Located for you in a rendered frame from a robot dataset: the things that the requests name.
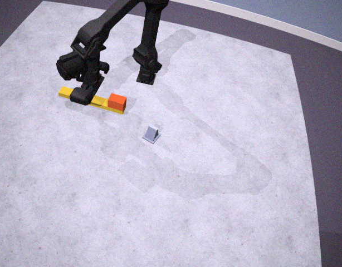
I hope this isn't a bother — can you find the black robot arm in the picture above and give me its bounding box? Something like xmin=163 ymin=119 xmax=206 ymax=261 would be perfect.
xmin=56 ymin=0 xmax=169 ymax=85

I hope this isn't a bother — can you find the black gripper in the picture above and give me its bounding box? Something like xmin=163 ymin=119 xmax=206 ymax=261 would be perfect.
xmin=70 ymin=61 xmax=110 ymax=106

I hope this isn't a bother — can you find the yellow bar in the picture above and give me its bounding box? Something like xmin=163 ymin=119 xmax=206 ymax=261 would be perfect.
xmin=58 ymin=86 xmax=127 ymax=114

